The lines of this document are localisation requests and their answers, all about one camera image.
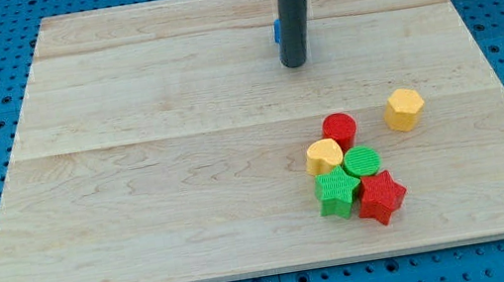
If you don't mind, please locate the blue block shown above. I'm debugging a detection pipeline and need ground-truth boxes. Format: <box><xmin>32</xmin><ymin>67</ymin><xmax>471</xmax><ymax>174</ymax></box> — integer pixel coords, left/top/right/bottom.
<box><xmin>273</xmin><ymin>19</ymin><xmax>281</xmax><ymax>45</ymax></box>

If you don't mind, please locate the green cylinder block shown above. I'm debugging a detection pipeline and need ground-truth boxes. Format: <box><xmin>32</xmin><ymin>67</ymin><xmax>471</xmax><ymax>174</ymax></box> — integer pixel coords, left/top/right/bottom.
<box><xmin>344</xmin><ymin>145</ymin><xmax>381</xmax><ymax>177</ymax></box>

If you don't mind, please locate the red cylinder block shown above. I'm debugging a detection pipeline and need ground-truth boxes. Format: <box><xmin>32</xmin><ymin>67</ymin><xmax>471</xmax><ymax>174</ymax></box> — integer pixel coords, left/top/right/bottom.
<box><xmin>321</xmin><ymin>113</ymin><xmax>357</xmax><ymax>152</ymax></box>

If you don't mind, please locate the red star block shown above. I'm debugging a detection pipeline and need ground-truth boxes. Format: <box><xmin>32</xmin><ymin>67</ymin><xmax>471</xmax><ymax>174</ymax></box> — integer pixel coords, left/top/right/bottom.
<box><xmin>358</xmin><ymin>170</ymin><xmax>407</xmax><ymax>226</ymax></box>

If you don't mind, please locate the yellow heart block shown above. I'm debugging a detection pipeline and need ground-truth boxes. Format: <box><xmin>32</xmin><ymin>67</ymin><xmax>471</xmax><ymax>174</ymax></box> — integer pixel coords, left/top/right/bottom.
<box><xmin>305</xmin><ymin>139</ymin><xmax>344</xmax><ymax>176</ymax></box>

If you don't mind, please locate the green star block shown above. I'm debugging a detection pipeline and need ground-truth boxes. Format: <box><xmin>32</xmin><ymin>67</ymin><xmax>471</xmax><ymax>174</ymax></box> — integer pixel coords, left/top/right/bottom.
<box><xmin>315</xmin><ymin>166</ymin><xmax>361</xmax><ymax>219</ymax></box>

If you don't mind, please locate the yellow hexagon block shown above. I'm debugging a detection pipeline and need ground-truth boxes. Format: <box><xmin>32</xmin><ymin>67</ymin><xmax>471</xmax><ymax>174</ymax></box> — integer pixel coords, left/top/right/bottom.
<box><xmin>383</xmin><ymin>88</ymin><xmax>425</xmax><ymax>133</ymax></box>

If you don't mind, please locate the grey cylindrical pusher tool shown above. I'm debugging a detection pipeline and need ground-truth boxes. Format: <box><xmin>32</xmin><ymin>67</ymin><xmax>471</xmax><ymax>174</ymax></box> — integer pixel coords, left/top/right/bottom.
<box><xmin>277</xmin><ymin>0</ymin><xmax>308</xmax><ymax>68</ymax></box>

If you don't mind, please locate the wooden board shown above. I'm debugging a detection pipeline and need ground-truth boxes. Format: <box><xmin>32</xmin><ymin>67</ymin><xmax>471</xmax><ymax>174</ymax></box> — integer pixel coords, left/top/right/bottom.
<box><xmin>0</xmin><ymin>0</ymin><xmax>504</xmax><ymax>282</ymax></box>

